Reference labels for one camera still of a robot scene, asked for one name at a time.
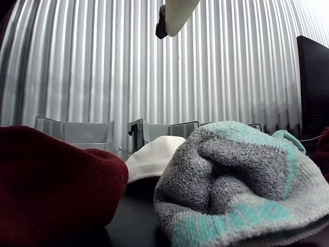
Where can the dark red sock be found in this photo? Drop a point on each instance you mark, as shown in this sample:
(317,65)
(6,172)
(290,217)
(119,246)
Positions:
(324,154)
(51,180)

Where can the white sock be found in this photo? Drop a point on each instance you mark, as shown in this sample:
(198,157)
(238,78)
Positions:
(151,159)

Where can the grey and teal sock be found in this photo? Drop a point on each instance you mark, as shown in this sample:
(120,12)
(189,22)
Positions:
(231,180)

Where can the black monitor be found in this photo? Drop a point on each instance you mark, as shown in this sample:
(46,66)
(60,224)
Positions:
(316,90)

